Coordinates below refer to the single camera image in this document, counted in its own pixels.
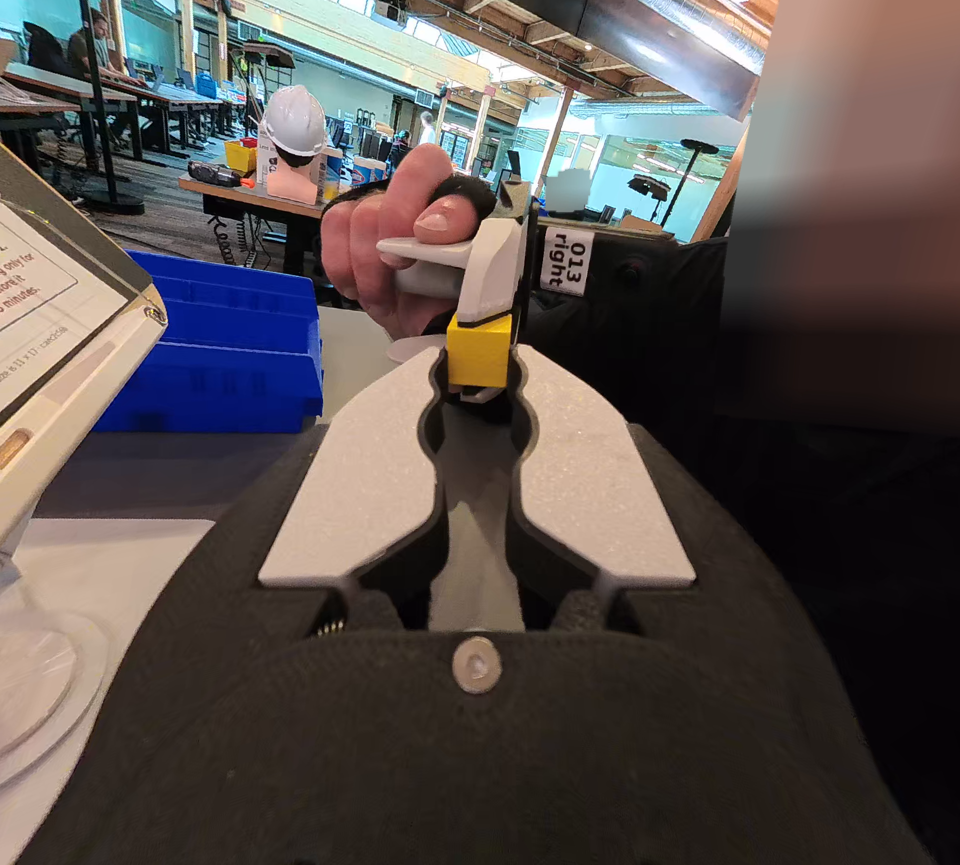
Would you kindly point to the black and orange tool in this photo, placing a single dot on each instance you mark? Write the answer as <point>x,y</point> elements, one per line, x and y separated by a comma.
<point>214,173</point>

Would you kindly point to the blue plastic bin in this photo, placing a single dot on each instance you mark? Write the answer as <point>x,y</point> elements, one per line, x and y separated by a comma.
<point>217,347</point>

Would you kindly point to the yellow wooden cube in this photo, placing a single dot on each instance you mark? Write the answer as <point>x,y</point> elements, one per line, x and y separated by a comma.
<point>480,355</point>

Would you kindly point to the wipes canister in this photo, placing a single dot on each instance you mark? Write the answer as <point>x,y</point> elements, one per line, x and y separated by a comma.
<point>369,171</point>

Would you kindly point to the ceiling projector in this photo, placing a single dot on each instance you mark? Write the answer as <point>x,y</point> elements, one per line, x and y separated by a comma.
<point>390,6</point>

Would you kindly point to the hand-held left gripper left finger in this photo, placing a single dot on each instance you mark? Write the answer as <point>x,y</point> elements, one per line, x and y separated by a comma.
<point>360,475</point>

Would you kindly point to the clear acrylic sign holder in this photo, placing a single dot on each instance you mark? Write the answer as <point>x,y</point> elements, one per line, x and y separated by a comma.
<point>45,280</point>

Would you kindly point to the white hard hat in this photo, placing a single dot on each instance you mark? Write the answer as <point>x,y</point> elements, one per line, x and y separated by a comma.
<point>294,119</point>

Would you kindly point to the black pole stand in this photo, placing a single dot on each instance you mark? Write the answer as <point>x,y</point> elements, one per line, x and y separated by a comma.
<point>94,77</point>

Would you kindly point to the mannequin head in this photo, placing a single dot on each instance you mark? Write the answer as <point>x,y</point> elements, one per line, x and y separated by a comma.
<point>296,179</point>

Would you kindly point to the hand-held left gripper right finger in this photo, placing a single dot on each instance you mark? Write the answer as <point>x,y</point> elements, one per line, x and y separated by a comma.
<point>592,482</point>

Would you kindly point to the person's right hand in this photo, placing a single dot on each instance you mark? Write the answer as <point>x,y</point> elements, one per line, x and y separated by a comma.
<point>367,250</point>

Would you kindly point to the wooden work table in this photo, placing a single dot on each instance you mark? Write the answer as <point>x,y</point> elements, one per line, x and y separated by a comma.
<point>262,199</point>

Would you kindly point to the black floor lamp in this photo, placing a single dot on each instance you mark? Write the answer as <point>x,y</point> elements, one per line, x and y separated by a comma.
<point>694,175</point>

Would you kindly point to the yellow plastic bin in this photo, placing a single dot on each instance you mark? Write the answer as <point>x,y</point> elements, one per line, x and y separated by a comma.
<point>240,156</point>

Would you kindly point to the long office desk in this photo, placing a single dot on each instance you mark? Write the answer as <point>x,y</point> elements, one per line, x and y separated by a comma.
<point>112,96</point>

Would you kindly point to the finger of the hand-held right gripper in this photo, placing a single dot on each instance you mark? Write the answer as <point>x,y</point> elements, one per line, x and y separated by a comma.
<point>478,395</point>
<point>491,272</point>

